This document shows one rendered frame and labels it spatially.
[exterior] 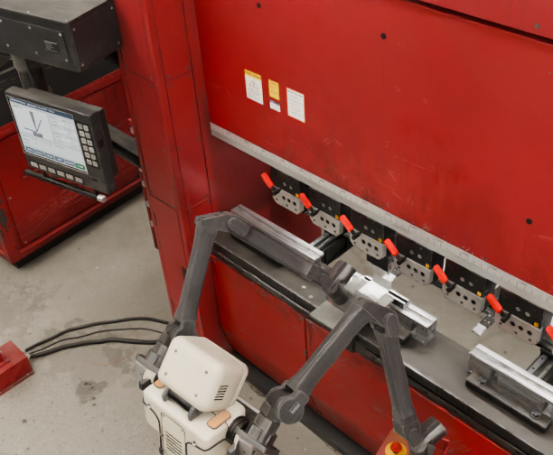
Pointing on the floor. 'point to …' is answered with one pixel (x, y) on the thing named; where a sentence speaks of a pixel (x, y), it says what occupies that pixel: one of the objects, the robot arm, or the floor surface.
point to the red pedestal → (0, 372)
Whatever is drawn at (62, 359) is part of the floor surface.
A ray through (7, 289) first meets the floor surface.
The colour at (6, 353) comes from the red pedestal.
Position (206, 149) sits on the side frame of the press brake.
